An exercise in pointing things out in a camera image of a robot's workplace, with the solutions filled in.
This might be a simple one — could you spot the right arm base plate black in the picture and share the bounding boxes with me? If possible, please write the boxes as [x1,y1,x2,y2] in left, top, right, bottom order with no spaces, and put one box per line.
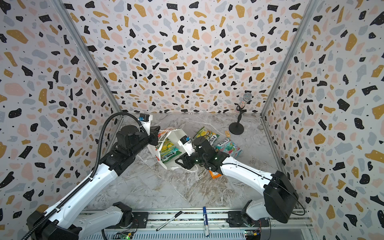
[227,211,270,228]

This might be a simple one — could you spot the yellow green snack packet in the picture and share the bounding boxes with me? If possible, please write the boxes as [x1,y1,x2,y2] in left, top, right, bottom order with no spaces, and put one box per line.
[194,127,220,145]

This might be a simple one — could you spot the blue white marker pen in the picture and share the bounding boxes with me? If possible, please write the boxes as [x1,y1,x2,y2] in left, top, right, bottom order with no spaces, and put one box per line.
[203,207,210,237]

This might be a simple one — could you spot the teal pink snack packet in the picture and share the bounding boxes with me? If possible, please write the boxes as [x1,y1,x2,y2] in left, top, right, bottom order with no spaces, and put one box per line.
[216,138,242,158]

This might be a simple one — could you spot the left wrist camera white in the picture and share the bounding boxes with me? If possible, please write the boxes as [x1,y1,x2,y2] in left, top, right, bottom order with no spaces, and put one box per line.
[139,114,153,136]

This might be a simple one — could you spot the aluminium mounting rail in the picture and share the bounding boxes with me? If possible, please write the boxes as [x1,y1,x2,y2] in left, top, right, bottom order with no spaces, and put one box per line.
[58,207,316,240]

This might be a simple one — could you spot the right circuit board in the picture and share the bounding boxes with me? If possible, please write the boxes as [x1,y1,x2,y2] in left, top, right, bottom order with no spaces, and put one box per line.
[245,230,261,240]

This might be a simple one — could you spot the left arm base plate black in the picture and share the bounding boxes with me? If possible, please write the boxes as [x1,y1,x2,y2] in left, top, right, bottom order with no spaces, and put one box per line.
[107,212,149,230]

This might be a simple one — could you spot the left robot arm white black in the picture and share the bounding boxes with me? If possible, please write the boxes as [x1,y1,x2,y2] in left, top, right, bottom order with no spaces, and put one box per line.
[23,123,161,240]

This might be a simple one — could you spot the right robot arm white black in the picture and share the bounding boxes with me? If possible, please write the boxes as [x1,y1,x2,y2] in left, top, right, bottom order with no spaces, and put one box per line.
[175,136,299,226]

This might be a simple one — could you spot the circuit board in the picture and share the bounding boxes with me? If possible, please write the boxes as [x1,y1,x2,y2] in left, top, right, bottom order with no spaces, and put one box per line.
[113,231,135,240]
[245,230,261,240]

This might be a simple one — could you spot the white paper bag red flowers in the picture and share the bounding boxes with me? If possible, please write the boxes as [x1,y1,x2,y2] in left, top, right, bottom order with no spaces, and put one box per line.
[148,128,199,173]

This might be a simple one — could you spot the left circuit board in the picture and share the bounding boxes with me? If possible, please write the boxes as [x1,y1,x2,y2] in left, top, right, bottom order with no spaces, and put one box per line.
[113,231,135,240]

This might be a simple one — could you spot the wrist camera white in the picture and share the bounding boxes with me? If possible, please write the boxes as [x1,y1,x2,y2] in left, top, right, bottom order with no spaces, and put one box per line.
[178,136,195,156]
[139,114,153,136]

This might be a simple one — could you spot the microphone on black stand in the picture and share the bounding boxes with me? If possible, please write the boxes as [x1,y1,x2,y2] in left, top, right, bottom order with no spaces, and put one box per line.
[229,93,252,135]

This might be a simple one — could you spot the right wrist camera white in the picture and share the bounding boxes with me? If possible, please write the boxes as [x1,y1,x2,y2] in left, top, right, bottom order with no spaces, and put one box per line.
[178,136,195,156]

